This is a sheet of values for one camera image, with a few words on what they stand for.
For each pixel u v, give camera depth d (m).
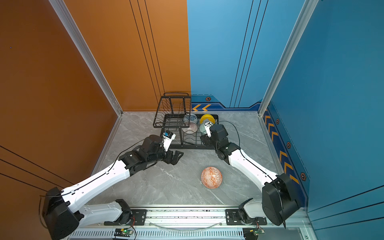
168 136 0.67
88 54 0.87
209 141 0.76
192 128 1.05
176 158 0.68
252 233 0.70
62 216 0.38
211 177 0.84
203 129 1.03
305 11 0.71
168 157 0.67
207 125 0.71
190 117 1.09
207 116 1.05
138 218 0.74
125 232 0.71
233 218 0.72
